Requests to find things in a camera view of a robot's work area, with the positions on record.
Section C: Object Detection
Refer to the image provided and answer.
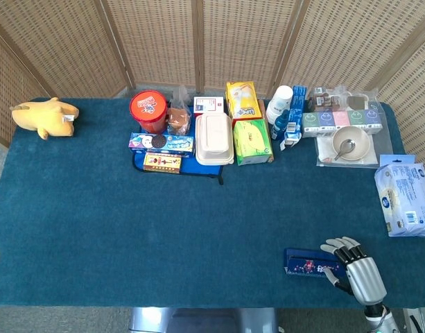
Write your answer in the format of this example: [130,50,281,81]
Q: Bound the green tissue pack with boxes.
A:
[232,119,274,167]

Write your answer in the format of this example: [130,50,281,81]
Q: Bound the blue cookie box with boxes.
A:
[128,131,195,157]

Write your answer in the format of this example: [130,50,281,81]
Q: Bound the clear zip bag white cloth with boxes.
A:
[315,133,394,170]

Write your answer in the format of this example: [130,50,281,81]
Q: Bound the small white red box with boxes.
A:
[193,96,225,117]

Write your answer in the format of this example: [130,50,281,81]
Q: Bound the blue spray bottle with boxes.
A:
[270,109,290,142]

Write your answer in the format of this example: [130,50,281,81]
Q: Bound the beige clamshell food container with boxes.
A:
[194,111,235,167]

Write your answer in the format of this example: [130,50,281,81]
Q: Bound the yellow snack box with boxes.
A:
[225,81,263,122]

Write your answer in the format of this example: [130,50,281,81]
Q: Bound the blue white carton box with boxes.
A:
[279,85,309,153]

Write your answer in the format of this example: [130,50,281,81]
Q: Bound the small yellow red box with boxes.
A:
[142,151,183,174]

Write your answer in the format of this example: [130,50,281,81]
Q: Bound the clear bag brown sweets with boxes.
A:
[307,86,342,114]

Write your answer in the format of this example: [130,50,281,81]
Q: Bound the beige bowl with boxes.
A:
[331,125,372,162]

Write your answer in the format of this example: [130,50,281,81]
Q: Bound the yellow plush toy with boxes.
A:
[10,96,80,140]

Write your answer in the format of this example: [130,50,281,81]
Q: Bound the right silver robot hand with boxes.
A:
[320,236,388,307]

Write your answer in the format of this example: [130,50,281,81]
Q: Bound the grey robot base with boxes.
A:
[128,307,279,333]

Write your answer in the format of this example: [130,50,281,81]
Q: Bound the red snack tub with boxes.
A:
[129,89,169,135]

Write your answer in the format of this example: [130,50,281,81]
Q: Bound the blue folding glasses case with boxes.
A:
[284,247,348,278]

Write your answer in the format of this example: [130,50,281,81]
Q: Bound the metal spoon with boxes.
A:
[333,138,356,161]

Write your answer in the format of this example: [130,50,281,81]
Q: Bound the stack of white paper cups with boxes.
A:
[266,85,294,126]

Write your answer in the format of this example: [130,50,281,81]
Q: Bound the clear package brown pad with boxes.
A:
[340,88,381,114]

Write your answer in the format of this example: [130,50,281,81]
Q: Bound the blue table carpet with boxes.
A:
[0,96,425,309]

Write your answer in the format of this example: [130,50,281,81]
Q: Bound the clear bag of pastries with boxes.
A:
[166,86,193,137]

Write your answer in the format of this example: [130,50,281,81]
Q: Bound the large white wipes pack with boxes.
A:
[374,154,425,239]

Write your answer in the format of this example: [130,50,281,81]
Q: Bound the rattan folding screen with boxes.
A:
[0,0,425,250]

